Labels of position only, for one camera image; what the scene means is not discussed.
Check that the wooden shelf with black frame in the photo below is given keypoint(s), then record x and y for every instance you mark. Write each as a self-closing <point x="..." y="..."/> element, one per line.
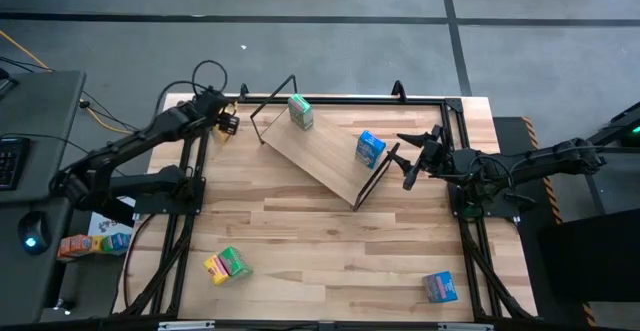
<point x="325" y="156"/>

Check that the black keyboard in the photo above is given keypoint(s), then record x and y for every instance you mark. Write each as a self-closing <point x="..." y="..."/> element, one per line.
<point x="12" y="163"/>

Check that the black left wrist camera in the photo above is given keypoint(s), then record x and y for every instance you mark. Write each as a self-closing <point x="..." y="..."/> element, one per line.
<point x="228" y="123"/>

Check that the white printed carton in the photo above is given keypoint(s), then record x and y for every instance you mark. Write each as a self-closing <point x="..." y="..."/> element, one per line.
<point x="107" y="221"/>

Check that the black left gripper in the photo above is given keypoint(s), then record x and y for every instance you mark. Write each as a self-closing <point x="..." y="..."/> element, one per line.
<point x="218" y="107"/>

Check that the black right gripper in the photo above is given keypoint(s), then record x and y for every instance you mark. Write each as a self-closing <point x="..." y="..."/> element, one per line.
<point x="437" y="153"/>

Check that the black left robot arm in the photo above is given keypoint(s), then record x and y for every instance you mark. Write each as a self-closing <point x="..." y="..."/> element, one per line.
<point x="150" y="131"/>

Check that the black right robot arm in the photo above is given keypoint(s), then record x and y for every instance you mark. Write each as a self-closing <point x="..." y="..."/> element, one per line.
<point x="550" y="158"/>

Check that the black mat with striped edge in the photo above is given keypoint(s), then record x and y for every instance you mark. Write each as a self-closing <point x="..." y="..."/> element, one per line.
<point x="507" y="136"/>

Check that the black aluminium table frame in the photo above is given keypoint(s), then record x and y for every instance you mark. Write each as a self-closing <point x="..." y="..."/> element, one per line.
<point x="425" y="102"/>

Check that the teal cereal box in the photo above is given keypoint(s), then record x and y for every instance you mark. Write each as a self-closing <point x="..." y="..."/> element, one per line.
<point x="116" y="242"/>

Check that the blue and pink cereal box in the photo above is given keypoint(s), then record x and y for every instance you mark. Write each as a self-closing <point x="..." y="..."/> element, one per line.
<point x="440" y="287"/>

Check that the green Apple Jacks cereal box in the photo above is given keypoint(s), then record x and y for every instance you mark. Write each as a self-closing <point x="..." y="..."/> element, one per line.
<point x="235" y="262"/>
<point x="300" y="113"/>

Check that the grey desk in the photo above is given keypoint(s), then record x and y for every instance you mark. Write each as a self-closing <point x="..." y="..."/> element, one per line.
<point x="40" y="121"/>

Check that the black computer mouse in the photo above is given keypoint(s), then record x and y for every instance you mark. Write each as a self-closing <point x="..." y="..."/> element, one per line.
<point x="34" y="231"/>

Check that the blue Rice Krispies cereal box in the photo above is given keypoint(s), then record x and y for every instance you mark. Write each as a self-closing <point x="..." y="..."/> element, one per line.
<point x="370" y="150"/>

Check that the large black box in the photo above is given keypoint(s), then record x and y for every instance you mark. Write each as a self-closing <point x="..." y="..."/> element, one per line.
<point x="590" y="261"/>

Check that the yellow Corn Pops cereal box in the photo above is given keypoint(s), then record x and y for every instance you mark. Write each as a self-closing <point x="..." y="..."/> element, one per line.
<point x="216" y="271"/>

